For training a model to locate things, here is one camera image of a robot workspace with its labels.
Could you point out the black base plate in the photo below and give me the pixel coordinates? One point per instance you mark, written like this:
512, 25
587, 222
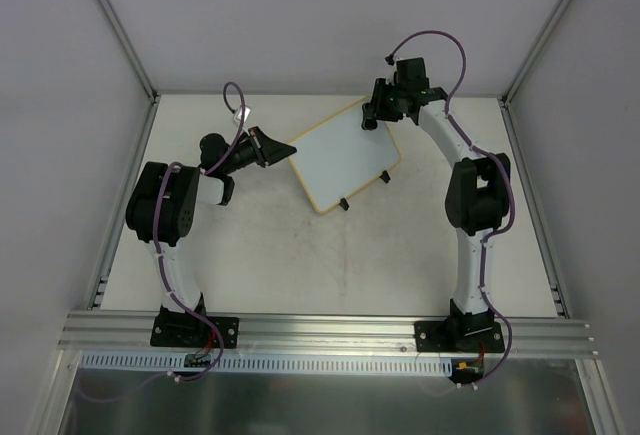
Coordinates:
434, 336
181, 330

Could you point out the left black whiteboard foot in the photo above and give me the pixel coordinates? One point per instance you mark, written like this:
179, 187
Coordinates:
343, 203

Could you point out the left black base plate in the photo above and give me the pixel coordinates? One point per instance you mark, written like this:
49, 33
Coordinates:
181, 330

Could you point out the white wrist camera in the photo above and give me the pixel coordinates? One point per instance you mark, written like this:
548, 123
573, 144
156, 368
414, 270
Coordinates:
397, 75
241, 115

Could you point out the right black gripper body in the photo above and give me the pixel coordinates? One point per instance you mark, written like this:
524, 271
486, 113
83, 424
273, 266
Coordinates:
377, 101

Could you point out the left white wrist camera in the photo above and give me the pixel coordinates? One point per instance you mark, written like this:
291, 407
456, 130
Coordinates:
241, 115

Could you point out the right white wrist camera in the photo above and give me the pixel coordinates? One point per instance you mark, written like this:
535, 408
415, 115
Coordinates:
397, 75

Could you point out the left aluminium frame post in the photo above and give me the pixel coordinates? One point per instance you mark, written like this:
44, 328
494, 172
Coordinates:
118, 30

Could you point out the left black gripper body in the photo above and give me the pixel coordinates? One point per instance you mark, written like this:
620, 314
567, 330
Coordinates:
260, 148

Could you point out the aluminium frame post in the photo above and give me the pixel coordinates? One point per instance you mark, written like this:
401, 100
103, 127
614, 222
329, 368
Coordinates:
118, 30
541, 40

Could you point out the aluminium mounting rail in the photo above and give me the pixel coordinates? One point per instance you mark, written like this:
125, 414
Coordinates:
377, 336

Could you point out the white slotted cable duct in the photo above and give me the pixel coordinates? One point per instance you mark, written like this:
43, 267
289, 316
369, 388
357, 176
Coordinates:
270, 363

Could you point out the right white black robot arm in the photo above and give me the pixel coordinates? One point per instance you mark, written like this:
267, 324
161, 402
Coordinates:
479, 204

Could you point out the yellow framed whiteboard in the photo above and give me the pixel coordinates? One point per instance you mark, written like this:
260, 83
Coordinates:
336, 158

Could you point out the black whiteboard foot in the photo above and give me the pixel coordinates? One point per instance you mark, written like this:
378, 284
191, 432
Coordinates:
385, 177
343, 203

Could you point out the right black whiteboard foot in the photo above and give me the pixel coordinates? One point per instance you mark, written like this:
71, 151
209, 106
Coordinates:
385, 177

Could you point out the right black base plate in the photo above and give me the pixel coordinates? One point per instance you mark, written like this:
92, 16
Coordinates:
434, 336

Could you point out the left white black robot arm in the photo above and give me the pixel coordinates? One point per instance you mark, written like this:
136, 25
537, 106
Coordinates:
162, 208

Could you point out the right aluminium frame post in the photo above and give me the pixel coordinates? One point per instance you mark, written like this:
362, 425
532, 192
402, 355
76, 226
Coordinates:
541, 40

